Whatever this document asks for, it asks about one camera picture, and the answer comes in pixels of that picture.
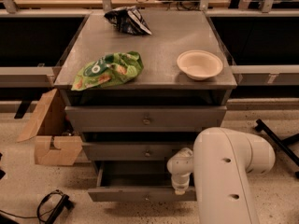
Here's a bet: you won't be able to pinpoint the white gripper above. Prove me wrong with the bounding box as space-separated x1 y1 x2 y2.
166 147 193 196

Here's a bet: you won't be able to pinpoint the grey bottom drawer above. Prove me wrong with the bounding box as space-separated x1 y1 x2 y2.
88 161 196 202

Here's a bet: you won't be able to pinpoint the grey drawer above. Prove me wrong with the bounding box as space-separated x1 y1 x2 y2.
82 142 192 161
65 105 226 133
88 161 196 202

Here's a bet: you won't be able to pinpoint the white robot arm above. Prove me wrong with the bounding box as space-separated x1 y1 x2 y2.
167 127 276 224

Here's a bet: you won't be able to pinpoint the grey top drawer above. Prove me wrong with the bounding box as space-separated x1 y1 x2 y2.
65 105 226 133

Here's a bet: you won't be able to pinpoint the grey middle drawer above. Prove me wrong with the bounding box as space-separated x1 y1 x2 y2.
82 142 192 161

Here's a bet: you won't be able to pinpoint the grey drawer cabinet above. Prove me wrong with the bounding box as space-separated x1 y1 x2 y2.
53 9 238 173

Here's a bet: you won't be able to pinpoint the black metal stand leg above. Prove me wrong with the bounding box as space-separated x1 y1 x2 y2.
254 119 299 167

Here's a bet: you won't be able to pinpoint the white paper bowl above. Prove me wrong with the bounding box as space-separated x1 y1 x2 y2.
177 50 224 80

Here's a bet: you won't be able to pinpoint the brown cardboard box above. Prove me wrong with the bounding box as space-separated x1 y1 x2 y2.
17 89 82 166

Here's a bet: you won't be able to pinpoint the green chip bag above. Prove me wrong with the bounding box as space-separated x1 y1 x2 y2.
71 51 144 91

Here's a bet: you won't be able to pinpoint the dark blue chip bag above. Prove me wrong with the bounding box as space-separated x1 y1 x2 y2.
104 6 151 35

